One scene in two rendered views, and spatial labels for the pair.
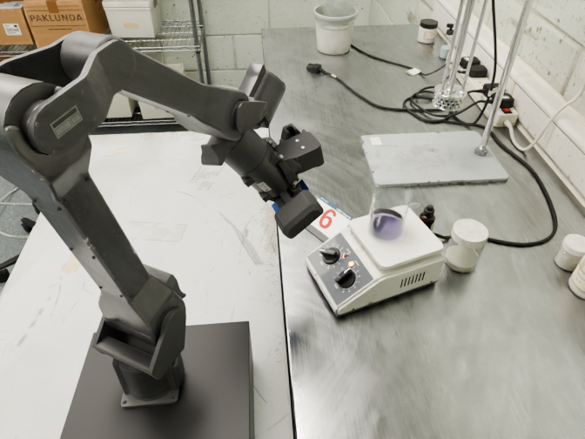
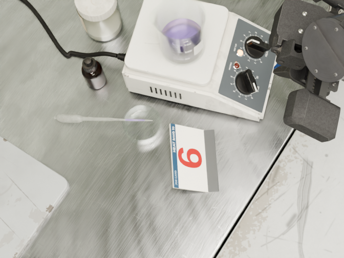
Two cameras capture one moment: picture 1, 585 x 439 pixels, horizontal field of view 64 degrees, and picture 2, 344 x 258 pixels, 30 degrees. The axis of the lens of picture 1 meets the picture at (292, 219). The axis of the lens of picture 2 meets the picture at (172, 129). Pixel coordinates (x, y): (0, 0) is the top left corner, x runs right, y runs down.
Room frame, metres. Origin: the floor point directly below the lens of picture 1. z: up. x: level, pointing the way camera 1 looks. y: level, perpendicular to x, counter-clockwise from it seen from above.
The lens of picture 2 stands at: (0.86, 0.11, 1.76)
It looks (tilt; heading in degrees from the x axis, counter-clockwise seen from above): 70 degrees down; 228
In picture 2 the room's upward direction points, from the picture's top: 10 degrees counter-clockwise
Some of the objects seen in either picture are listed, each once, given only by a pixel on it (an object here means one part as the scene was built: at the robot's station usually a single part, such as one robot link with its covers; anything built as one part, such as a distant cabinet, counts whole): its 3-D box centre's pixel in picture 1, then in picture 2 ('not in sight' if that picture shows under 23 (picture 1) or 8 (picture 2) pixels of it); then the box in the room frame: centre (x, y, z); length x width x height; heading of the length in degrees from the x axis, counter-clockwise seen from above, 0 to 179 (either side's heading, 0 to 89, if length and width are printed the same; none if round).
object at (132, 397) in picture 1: (150, 366); not in sight; (0.29, 0.17, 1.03); 0.07 x 0.07 x 0.06; 5
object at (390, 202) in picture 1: (389, 212); (179, 33); (0.58, -0.16, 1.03); 0.07 x 0.06 x 0.08; 128
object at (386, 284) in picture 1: (378, 257); (196, 55); (0.56, -0.15, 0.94); 0.22 x 0.13 x 0.08; 113
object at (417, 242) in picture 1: (394, 235); (177, 37); (0.57, -0.17, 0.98); 0.12 x 0.12 x 0.01; 23
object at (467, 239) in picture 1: (465, 246); (99, 12); (0.58, -0.31, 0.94); 0.06 x 0.06 x 0.08
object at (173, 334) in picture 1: (137, 330); not in sight; (0.30, 0.17, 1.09); 0.09 x 0.07 x 0.06; 64
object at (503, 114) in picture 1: (478, 84); not in sight; (1.25, -0.53, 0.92); 0.40 x 0.06 x 0.04; 5
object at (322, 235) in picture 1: (325, 220); (194, 157); (0.67, -0.06, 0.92); 0.09 x 0.06 x 0.04; 41
